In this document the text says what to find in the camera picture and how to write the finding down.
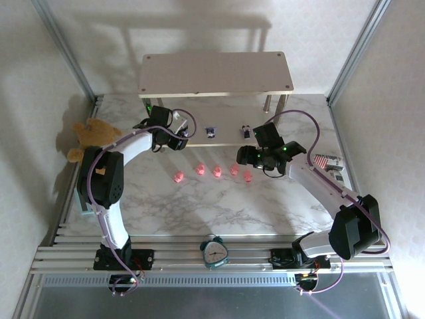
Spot two-tier beige shelf, metal legs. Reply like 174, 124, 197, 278
137, 51, 295, 149

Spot american flag print pouch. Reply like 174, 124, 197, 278
313, 153, 346, 182

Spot brown teddy bear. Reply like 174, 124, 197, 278
67, 118, 123, 163

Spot teal twin-bell alarm clock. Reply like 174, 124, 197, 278
199, 234, 230, 269

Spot teal dotted box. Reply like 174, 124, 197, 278
76, 189, 96, 217

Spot grey vented metal panel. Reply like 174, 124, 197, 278
33, 274, 392, 319

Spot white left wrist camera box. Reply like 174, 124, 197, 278
171, 111, 189, 134

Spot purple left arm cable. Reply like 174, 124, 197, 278
88, 108, 197, 296

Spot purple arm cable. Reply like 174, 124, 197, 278
264, 109, 392, 295
88, 108, 197, 296

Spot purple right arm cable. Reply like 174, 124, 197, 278
264, 109, 392, 295

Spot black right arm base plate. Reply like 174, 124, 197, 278
269, 247, 331, 270

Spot aluminium extrusion table frame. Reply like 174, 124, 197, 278
28, 94, 398, 276

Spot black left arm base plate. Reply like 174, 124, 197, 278
94, 248, 155, 270

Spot small circuit board with wires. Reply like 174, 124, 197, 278
294, 272, 320, 296
108, 272, 139, 296

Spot aluminium frame post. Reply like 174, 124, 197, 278
33, 0, 98, 101
327, 0, 396, 104

